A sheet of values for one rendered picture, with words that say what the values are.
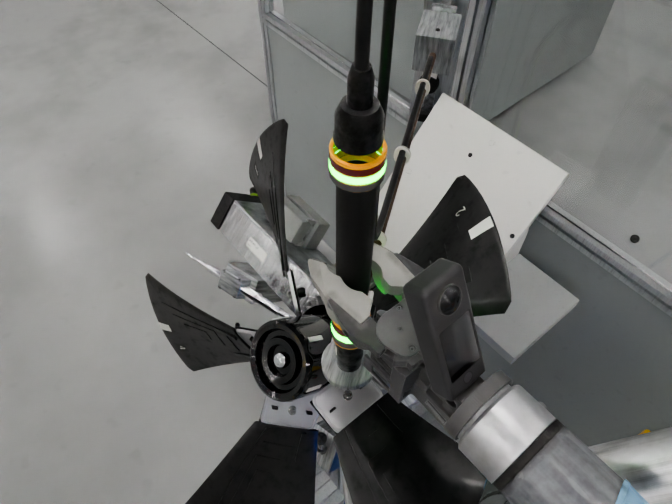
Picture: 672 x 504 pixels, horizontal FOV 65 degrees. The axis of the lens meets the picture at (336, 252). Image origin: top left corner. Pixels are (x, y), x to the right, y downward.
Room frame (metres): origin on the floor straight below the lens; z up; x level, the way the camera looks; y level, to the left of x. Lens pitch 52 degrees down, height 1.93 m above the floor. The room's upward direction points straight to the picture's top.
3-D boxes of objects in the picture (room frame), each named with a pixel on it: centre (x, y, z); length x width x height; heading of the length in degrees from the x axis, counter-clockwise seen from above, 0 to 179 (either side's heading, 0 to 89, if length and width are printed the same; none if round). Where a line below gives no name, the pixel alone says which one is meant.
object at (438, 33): (0.90, -0.19, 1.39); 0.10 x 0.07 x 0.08; 164
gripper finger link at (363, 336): (0.24, -0.03, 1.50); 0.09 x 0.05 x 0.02; 50
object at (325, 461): (0.33, 0.00, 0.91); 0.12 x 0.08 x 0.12; 129
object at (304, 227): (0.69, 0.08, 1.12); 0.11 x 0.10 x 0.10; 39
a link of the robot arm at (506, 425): (0.16, -0.14, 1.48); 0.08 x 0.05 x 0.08; 129
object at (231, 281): (0.57, 0.20, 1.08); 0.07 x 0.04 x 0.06; 50
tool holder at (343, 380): (0.31, -0.02, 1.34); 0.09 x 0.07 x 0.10; 164
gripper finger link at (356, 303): (0.28, 0.00, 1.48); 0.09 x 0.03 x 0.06; 50
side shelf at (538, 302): (0.74, -0.37, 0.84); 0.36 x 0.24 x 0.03; 39
